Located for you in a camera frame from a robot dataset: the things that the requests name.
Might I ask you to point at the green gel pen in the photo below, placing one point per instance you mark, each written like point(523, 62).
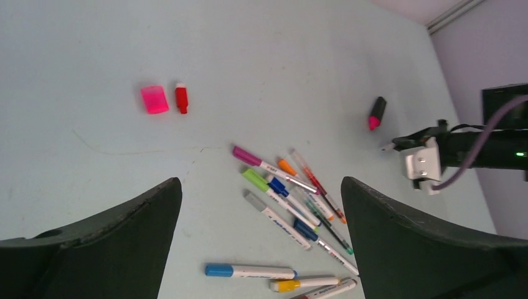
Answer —
point(315, 211)

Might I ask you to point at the magenta capped marker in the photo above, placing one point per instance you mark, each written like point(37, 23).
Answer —
point(255, 161)

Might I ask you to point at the red marker cap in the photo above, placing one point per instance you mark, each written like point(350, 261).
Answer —
point(181, 98)

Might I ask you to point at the light blue capped marker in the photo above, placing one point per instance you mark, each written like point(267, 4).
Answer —
point(246, 271)

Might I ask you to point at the brown capped marker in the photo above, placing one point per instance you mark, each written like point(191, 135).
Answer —
point(344, 285)

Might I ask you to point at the orange capped marker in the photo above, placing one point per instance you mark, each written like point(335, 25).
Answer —
point(322, 207)

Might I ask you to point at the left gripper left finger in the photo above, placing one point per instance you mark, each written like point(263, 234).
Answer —
point(118, 253)

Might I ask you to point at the black pink highlighter body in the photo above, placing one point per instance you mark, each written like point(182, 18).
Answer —
point(376, 114)

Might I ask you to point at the pink highlighter cap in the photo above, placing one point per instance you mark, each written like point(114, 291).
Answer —
point(154, 99)

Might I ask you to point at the red gel pen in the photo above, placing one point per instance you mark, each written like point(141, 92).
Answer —
point(300, 161)

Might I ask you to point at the right aluminium frame post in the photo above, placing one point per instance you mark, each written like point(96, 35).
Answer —
point(452, 14)

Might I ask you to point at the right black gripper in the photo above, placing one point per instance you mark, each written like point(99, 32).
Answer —
point(417, 139)

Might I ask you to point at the lime green capped marker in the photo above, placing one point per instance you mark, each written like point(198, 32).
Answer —
point(262, 184)

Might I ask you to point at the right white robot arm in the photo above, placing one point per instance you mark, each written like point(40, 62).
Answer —
point(499, 143)

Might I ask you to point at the grey capped marker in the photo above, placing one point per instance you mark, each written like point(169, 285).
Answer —
point(280, 222)

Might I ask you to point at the yellow capped marker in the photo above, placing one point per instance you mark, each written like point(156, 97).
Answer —
point(283, 286)

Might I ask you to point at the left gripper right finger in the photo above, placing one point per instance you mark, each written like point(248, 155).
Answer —
point(402, 252)

